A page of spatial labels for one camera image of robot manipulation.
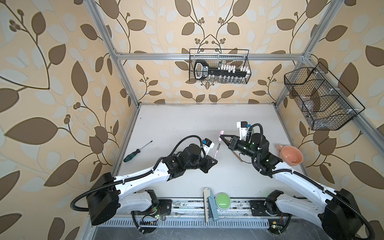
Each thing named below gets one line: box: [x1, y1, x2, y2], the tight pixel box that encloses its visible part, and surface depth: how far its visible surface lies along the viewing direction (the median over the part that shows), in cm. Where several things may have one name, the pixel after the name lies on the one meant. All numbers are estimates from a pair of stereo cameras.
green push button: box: [214, 192, 232, 211], surface depth 77 cm
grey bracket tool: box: [203, 187, 220, 223], surface depth 75 cm
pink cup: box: [276, 144, 304, 166], surface depth 91 cm
